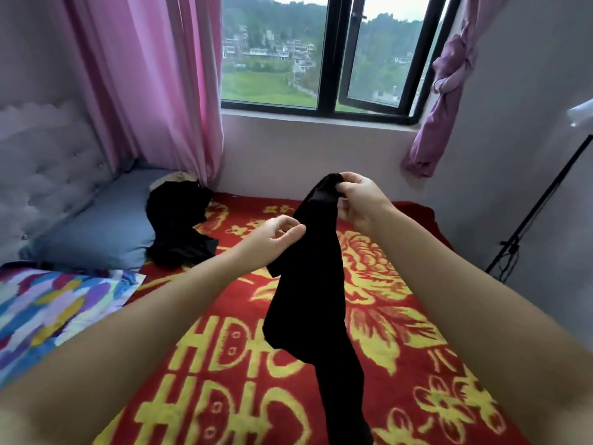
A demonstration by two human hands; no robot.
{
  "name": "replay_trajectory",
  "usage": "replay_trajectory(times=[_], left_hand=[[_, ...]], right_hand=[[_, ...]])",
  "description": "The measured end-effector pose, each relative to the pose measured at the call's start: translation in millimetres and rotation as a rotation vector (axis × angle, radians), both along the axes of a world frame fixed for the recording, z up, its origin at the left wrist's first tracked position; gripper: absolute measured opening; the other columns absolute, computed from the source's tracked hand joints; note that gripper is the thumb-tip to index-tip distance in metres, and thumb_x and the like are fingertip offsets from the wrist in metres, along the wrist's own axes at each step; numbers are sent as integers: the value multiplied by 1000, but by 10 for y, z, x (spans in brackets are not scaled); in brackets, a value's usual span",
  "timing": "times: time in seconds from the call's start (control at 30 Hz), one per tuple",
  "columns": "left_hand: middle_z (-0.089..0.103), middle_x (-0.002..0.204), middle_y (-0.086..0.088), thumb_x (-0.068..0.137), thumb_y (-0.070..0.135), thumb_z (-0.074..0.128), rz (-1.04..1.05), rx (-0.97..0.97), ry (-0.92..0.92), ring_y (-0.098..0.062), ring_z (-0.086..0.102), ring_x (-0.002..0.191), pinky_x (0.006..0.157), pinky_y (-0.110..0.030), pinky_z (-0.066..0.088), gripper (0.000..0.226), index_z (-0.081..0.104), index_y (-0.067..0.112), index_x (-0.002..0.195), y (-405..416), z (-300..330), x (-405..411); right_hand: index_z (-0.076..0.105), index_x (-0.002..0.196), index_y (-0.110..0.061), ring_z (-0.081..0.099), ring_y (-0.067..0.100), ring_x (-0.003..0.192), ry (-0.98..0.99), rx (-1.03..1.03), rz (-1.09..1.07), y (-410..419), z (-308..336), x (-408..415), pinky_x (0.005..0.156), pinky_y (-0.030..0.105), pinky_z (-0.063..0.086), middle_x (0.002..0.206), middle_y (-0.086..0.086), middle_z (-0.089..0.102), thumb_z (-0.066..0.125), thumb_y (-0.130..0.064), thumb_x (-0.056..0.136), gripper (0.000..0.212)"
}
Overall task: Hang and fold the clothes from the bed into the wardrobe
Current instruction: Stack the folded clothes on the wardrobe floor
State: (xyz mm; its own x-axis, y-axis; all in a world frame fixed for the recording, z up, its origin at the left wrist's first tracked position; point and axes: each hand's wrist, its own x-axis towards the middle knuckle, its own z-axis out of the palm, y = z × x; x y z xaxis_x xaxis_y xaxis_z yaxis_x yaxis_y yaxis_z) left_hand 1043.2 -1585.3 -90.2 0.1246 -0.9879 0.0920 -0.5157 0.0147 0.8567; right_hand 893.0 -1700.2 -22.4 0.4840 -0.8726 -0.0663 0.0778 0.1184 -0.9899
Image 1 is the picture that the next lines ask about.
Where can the person's left hand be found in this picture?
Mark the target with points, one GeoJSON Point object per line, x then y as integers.
{"type": "Point", "coordinates": [269, 241]}

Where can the white bed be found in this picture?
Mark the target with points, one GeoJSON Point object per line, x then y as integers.
{"type": "Point", "coordinates": [56, 273]}

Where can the person's left forearm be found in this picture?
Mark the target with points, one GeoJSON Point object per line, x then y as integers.
{"type": "Point", "coordinates": [120, 347]}

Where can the red bedsheet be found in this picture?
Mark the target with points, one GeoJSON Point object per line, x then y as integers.
{"type": "Point", "coordinates": [417, 394]}

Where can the wide pink curtain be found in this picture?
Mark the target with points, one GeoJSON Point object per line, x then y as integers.
{"type": "Point", "coordinates": [148, 78]}

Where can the grey pillow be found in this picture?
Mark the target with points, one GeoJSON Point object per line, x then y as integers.
{"type": "Point", "coordinates": [97, 227]}

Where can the white tufted headboard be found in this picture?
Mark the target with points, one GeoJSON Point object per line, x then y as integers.
{"type": "Point", "coordinates": [46, 171]}

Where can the person's right forearm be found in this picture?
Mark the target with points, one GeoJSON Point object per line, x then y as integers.
{"type": "Point", "coordinates": [482, 319]}

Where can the tied pink curtain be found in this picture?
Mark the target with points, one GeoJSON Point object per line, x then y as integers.
{"type": "Point", "coordinates": [445, 88]}

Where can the person's right hand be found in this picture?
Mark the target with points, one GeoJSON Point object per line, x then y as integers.
{"type": "Point", "coordinates": [366, 204]}

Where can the small black garment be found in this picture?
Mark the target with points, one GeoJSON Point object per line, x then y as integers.
{"type": "Point", "coordinates": [315, 301]}

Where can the black framed window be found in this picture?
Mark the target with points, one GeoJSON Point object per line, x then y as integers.
{"type": "Point", "coordinates": [269, 69]}

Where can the colourful patterned pillow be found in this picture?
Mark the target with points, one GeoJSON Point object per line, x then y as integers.
{"type": "Point", "coordinates": [46, 315]}

